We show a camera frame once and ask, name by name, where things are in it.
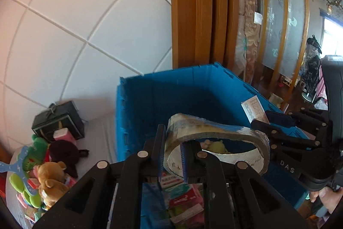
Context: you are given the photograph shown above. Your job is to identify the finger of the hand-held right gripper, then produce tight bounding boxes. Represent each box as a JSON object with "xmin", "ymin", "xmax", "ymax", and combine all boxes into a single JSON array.
[
  {"xmin": 265, "ymin": 108, "xmax": 329, "ymax": 128},
  {"xmin": 250, "ymin": 119, "xmax": 322, "ymax": 150}
]

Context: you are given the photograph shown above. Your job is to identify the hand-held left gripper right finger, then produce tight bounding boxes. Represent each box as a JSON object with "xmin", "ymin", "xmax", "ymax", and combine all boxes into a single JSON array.
[{"xmin": 180, "ymin": 139, "xmax": 308, "ymax": 229}]

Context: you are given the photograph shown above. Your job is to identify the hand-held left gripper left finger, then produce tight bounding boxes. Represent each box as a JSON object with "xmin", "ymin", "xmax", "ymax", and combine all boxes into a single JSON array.
[{"xmin": 32, "ymin": 124, "xmax": 167, "ymax": 229}]

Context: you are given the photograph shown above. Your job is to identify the white medicine box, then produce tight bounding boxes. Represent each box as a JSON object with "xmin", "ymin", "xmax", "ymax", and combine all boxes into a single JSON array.
[{"xmin": 241, "ymin": 96, "xmax": 270, "ymax": 124}]

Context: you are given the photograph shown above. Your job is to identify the clear packing tape roll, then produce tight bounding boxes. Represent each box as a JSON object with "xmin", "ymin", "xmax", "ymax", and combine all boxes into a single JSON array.
[{"xmin": 163, "ymin": 113, "xmax": 271, "ymax": 182}]

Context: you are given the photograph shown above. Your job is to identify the blue plastic crate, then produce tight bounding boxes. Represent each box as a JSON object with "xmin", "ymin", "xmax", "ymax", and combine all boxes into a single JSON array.
[{"xmin": 115, "ymin": 62, "xmax": 311, "ymax": 229}]

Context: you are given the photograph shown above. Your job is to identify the person's right hand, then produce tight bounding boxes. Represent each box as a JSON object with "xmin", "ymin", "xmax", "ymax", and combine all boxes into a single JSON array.
[{"xmin": 309, "ymin": 186, "xmax": 343, "ymax": 215}]

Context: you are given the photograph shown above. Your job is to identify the pale patterned bag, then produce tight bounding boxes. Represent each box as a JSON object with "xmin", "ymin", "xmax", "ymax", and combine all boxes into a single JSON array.
[{"xmin": 268, "ymin": 93, "xmax": 282, "ymax": 110}]

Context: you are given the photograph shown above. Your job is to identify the yellow green plush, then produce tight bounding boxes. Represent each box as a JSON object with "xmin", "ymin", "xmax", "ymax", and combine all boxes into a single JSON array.
[{"xmin": 201, "ymin": 139, "xmax": 228, "ymax": 153}]

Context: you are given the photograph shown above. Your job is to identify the black hanging clothes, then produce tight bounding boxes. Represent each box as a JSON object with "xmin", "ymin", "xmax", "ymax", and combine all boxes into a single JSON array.
[{"xmin": 300, "ymin": 35, "xmax": 322, "ymax": 95}]

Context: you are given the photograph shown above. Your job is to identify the bright window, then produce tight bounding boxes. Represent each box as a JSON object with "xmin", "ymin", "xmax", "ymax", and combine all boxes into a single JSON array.
[{"xmin": 320, "ymin": 8, "xmax": 343, "ymax": 58}]

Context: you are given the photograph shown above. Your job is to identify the patterned rolled rug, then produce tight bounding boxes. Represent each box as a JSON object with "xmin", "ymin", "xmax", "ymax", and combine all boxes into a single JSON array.
[{"xmin": 233, "ymin": 0, "xmax": 263, "ymax": 85}]

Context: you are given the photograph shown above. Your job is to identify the dark maroon plush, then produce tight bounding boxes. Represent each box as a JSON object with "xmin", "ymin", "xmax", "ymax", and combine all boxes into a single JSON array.
[{"xmin": 48, "ymin": 139, "xmax": 89, "ymax": 178}]

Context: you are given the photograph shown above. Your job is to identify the pink tissue pack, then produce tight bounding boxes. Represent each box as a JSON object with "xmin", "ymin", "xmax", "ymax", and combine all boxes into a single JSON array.
[{"xmin": 53, "ymin": 128, "xmax": 77, "ymax": 147}]

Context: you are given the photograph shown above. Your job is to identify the black gift box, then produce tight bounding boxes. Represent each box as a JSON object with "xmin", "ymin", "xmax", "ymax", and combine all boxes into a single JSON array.
[{"xmin": 32, "ymin": 100, "xmax": 85, "ymax": 142}]

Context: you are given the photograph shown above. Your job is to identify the brown teddy bear plush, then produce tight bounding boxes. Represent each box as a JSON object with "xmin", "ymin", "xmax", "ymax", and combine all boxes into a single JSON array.
[{"xmin": 36, "ymin": 161, "xmax": 71, "ymax": 208}]

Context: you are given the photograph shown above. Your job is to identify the frosted glass sliding door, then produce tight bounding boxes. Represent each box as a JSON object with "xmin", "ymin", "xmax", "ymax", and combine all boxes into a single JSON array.
[{"xmin": 241, "ymin": 0, "xmax": 310, "ymax": 111}]

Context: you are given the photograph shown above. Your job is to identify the dark green dinosaur plush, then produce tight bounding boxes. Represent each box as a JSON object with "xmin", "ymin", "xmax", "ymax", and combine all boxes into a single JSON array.
[{"xmin": 25, "ymin": 135, "xmax": 50, "ymax": 165}]

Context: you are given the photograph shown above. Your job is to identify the blue lightning print toy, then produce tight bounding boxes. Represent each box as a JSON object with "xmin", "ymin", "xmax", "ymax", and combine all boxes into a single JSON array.
[{"xmin": 0, "ymin": 146, "xmax": 41, "ymax": 197}]

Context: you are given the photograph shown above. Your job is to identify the light green toy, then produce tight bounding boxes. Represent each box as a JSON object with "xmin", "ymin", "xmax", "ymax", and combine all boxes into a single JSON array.
[{"xmin": 9, "ymin": 173, "xmax": 45, "ymax": 209}]

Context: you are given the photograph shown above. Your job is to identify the wooden wall frame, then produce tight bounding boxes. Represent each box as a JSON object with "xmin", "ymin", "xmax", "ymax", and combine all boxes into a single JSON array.
[{"xmin": 170, "ymin": 0, "xmax": 247, "ymax": 76}]

